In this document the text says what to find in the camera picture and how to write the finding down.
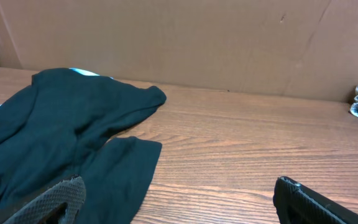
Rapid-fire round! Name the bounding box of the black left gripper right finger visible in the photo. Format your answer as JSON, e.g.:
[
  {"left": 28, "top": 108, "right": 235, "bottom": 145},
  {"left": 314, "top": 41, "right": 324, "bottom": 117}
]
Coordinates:
[{"left": 273, "top": 176, "right": 358, "bottom": 224}]

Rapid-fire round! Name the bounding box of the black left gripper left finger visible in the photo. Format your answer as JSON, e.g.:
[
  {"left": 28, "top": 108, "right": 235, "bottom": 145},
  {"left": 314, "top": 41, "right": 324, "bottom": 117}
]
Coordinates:
[{"left": 4, "top": 175, "right": 86, "bottom": 224}]

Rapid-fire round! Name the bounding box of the light blue printed t-shirt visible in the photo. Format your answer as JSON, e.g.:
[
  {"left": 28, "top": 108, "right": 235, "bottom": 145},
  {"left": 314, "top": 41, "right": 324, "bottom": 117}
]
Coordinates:
[{"left": 0, "top": 68, "right": 100, "bottom": 106}]

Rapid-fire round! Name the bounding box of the black t-shirt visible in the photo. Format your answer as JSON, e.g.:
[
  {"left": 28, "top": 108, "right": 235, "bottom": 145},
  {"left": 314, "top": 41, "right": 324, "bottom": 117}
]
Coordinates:
[{"left": 0, "top": 68, "right": 167, "bottom": 223}]

